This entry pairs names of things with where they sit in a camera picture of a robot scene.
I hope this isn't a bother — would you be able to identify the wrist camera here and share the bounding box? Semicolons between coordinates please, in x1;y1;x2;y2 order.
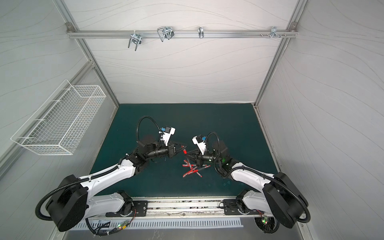
159;126;176;146
192;135;207;155

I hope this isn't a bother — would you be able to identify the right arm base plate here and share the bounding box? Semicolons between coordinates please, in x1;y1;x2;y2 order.
219;199;266;216

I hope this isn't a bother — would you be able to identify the aluminium cross rail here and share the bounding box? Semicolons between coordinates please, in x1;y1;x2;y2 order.
67;29;299;39

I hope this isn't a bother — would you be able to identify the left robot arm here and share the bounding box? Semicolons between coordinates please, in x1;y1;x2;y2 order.
35;135;187;232

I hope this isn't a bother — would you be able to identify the white slotted cable duct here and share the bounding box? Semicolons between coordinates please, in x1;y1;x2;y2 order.
70;218;244;231

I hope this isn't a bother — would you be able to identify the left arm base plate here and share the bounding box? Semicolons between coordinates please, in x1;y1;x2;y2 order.
106;201;148;218

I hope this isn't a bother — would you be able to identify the cable bundle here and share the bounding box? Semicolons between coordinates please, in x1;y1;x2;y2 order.
254;214;281;234
85;206;139;237

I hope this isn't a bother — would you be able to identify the white wire basket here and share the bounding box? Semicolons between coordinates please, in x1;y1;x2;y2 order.
11;80;106;156

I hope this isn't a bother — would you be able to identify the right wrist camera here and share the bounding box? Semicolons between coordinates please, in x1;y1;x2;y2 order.
192;135;207;155

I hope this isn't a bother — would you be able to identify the left cable bundle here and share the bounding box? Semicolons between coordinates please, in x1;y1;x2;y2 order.
85;206;139;237

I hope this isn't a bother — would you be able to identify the right cable bundle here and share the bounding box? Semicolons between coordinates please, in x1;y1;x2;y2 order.
254;214;281;234

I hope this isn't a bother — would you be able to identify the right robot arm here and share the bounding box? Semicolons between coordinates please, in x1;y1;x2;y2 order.
186;136;311;229

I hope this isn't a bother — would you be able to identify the metal u-bolt clamp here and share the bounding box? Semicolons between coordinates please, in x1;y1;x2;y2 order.
128;32;142;51
157;26;175;42

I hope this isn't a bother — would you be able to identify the metal bracket clamp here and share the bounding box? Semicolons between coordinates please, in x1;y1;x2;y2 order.
198;27;204;39

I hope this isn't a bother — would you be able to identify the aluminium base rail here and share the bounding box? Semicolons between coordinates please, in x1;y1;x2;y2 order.
59;196;301;221

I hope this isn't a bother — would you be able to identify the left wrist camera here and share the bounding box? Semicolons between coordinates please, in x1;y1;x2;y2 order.
159;126;176;146

